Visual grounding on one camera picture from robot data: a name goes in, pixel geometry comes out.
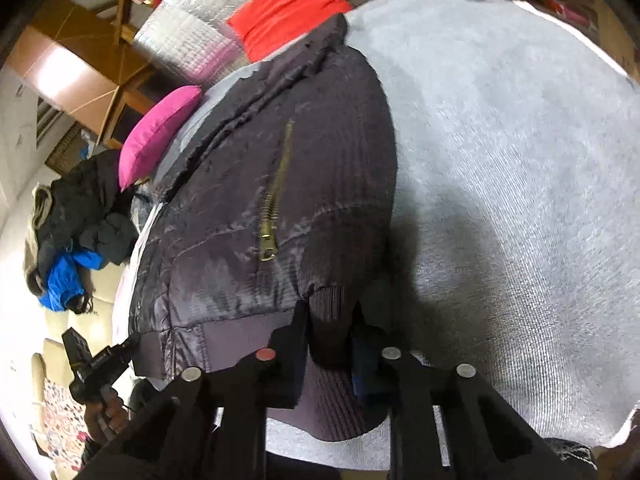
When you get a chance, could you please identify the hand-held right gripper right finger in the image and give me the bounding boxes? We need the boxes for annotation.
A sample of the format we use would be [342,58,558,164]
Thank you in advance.
[350,305,598,480]

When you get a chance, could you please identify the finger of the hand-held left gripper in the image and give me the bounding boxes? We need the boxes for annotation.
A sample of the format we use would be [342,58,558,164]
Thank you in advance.
[105,335,137,367]

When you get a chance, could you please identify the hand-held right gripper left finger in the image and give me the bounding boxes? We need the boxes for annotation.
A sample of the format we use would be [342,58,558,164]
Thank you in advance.
[75,300,313,480]

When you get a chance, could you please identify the dark quilted puffer jacket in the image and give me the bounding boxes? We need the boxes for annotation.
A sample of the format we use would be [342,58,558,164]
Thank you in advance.
[127,12,401,443]

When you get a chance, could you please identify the person's left hand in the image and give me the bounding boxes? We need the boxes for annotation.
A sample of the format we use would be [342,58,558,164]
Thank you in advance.
[82,389,132,448]

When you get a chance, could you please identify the cream leather sofa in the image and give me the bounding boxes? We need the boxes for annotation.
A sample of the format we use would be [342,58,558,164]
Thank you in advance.
[30,280,126,411]

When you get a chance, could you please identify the floral patterned rug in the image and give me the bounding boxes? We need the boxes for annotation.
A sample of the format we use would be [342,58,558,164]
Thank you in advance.
[42,375,92,471]

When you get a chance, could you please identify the blue garment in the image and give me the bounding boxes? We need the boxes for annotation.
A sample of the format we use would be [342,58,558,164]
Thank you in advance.
[39,250,103,313]

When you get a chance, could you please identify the crumpled clear plastic bag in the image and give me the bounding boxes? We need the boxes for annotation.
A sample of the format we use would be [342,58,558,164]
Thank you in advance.
[130,180,162,233]

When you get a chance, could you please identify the black coat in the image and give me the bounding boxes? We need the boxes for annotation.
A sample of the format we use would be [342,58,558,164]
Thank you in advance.
[37,150,138,281]

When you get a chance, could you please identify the beige fleece garment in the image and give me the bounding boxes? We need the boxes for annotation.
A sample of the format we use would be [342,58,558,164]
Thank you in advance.
[22,185,53,296]

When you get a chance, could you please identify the woven rattan panel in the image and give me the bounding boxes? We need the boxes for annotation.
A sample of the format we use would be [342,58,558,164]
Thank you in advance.
[45,127,86,176]

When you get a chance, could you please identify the pink pillow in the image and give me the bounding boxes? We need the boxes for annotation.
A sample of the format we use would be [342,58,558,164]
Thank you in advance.
[118,85,203,192]

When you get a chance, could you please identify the grey blanket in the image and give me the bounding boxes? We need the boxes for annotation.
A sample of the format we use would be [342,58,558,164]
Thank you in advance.
[112,0,640,471]

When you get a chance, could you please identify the wooden cabinet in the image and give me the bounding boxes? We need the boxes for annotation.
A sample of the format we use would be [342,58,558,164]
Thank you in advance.
[20,0,156,148]

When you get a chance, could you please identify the silver foil insulation mat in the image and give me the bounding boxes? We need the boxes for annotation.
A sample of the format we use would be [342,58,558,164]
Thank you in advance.
[132,0,311,86]

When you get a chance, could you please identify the red pillow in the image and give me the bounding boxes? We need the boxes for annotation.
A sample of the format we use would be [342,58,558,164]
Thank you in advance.
[227,0,356,63]

